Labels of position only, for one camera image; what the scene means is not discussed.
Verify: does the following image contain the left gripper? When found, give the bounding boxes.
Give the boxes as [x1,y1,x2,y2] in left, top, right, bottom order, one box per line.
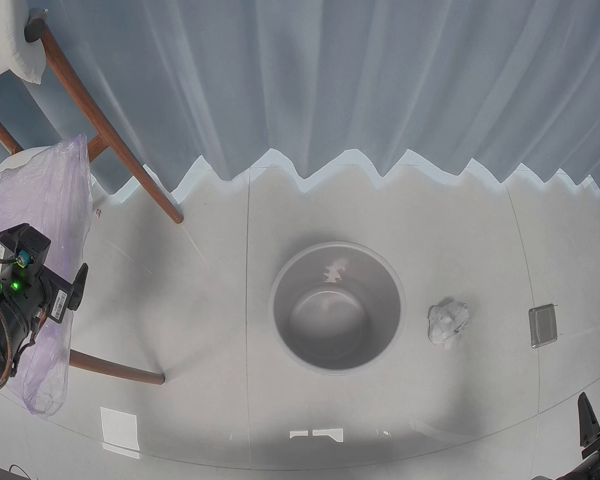
[34,263,89,325]

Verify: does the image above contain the purple plastic bag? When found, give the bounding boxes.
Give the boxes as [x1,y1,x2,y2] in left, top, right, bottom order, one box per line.
[0,134,94,417]

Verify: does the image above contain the white trash bin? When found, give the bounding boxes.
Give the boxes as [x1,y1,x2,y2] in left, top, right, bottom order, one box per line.
[269,240,407,376]

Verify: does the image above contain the crumpled white paper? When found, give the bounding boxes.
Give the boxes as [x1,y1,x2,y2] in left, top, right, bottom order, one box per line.
[427,297,472,350]

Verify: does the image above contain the wooden chair with white cushions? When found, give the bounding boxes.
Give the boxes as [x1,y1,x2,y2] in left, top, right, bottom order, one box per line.
[0,0,185,387]

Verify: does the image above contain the pale blue curtain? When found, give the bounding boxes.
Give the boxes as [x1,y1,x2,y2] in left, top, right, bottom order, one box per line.
[0,0,600,197]

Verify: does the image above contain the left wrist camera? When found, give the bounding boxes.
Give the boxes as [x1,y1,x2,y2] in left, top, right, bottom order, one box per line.
[0,223,52,289]

